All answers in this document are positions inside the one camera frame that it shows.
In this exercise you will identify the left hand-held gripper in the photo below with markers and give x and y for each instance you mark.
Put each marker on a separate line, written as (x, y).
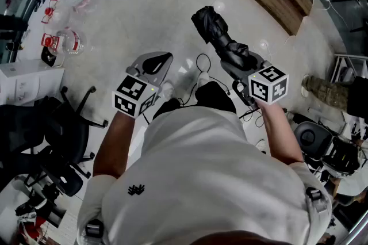
(133, 95)

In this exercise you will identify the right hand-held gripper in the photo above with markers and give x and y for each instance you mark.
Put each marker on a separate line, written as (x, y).
(267, 85)

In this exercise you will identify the person's left forearm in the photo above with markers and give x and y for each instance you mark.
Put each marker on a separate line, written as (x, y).
(115, 146)

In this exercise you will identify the person's right forearm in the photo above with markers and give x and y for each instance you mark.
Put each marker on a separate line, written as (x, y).
(279, 134)

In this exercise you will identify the person's left white shoe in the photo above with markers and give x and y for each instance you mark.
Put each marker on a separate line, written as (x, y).
(168, 90)

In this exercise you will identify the person's white shoe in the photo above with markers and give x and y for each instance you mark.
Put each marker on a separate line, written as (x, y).
(203, 78)
(168, 90)

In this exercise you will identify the person's black trousers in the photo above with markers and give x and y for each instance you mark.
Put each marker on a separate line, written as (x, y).
(215, 97)

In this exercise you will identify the person's right white shoe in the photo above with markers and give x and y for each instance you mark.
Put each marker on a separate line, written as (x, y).
(203, 78)

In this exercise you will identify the grey hand-held device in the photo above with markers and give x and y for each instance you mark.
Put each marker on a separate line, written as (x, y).
(312, 137)

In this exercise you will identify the white metal rack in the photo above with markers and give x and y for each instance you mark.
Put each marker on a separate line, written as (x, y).
(349, 65)

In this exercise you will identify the black office chair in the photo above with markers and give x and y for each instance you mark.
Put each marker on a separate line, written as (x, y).
(66, 128)

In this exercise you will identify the person's white t-shirt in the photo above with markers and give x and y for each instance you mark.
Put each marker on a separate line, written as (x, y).
(201, 175)

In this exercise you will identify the black equipment case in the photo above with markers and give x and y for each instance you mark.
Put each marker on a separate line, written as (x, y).
(343, 156)

